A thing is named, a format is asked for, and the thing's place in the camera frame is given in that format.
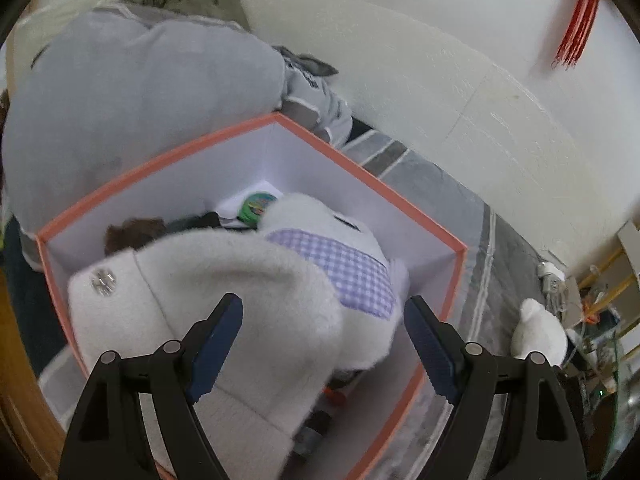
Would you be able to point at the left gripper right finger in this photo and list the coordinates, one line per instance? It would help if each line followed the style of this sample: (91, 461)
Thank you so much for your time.
(538, 438)

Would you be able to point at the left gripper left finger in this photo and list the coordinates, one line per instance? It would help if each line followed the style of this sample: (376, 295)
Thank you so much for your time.
(107, 437)

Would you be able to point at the pink cardboard storage box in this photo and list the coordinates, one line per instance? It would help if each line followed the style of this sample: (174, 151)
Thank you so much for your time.
(273, 154)

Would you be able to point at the white fluffy garment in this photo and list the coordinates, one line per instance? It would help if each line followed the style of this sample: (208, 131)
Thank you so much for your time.
(285, 352)

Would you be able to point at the green glass table top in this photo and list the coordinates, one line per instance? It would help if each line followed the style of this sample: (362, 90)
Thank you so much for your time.
(626, 414)

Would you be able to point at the white plush toy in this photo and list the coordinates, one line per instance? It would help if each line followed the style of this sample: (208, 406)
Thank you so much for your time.
(538, 330)

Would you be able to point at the white power strip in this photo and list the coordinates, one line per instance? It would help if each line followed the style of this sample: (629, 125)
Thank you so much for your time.
(552, 279)

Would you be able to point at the wooden shelf unit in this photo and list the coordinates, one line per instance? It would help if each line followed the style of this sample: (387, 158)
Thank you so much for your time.
(605, 287)

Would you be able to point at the grey bed blanket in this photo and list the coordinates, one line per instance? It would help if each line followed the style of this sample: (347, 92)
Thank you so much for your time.
(470, 266)

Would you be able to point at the grey heart pillow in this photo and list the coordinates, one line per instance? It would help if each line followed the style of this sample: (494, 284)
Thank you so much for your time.
(117, 87)

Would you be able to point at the grey striped clothing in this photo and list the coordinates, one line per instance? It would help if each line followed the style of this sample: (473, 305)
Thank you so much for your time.
(308, 99)

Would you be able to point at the red Chinese knot ornament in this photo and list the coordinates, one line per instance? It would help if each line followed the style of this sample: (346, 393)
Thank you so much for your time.
(576, 36)

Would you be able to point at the olive green jacket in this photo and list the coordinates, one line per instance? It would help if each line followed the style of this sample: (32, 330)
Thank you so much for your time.
(224, 10)

